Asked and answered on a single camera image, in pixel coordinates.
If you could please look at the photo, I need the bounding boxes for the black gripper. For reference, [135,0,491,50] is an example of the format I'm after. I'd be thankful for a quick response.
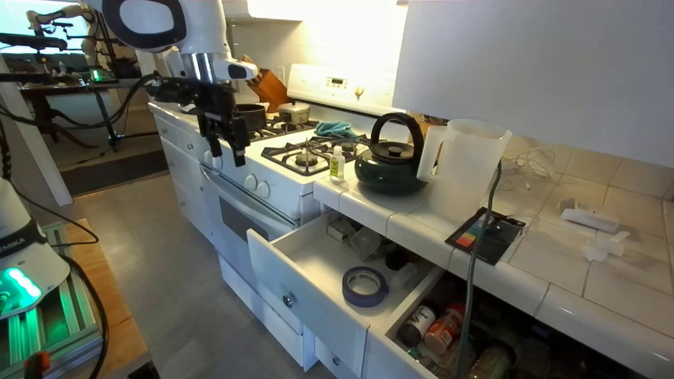
[189,82,249,168]

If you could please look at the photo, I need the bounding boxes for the dark green tea kettle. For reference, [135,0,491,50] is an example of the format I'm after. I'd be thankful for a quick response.
[353,111,430,196]

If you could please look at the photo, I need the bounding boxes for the black saucepan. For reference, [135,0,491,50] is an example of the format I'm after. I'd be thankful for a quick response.
[235,102,269,133]

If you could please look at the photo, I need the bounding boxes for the black cast iron burner grate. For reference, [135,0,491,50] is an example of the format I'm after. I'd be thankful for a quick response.
[247,116,320,144]
[258,134,370,179]

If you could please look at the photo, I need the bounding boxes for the wooden knife block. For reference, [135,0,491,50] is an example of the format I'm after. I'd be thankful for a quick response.
[244,67,290,114]

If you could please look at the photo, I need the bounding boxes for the white gas stove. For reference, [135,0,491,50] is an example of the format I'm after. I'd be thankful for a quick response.
[148,62,406,375]

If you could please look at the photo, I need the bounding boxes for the grey pot with lid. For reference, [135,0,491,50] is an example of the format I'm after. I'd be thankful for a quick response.
[276,102,315,129]

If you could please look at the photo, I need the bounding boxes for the teal cloth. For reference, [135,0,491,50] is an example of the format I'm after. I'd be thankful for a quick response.
[311,120,359,144]

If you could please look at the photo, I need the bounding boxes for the small clear bottle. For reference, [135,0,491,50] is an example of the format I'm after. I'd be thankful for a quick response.
[328,144,347,186]

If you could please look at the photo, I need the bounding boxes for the white range hood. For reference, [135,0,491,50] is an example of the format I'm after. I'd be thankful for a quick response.
[223,0,305,25]

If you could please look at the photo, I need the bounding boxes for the dark background desk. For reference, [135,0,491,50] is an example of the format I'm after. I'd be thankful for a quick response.
[0,48,169,153]

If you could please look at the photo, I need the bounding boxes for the small boxes in drawer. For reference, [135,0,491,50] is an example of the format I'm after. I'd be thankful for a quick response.
[325,212,386,258]

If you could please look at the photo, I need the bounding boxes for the white open drawer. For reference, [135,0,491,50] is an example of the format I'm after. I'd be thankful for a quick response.
[244,210,446,379]

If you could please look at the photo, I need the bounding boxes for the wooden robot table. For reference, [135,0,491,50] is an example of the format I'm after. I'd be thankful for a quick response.
[39,217,153,379]

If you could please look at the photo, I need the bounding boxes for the white plastic pitcher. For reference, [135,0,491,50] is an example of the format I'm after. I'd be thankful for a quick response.
[414,117,513,228]

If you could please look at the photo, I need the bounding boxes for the jar with white label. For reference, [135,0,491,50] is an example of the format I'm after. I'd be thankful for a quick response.
[396,301,437,347]

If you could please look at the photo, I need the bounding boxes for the black tablet with colour chart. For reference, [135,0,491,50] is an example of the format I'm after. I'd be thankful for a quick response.
[444,207,526,267]

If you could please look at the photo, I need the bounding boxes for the red round button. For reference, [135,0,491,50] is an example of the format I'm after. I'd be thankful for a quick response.
[23,349,54,379]

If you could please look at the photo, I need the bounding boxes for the red spice jar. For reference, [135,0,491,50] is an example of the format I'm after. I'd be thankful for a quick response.
[421,301,466,358]

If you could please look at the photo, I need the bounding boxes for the green lidded jar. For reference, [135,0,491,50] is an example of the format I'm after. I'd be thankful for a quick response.
[468,341,516,379]

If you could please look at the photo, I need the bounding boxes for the white remote control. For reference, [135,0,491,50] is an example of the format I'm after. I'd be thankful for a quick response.
[558,204,624,235]

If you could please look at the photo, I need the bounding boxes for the clear plastic wrapper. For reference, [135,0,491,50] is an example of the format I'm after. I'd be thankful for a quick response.
[582,229,631,264]

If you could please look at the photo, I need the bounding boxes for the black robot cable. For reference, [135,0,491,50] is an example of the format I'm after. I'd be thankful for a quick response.
[0,70,164,379]

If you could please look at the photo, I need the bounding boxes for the grey hanging cable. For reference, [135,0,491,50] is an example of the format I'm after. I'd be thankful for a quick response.
[450,160,505,379]

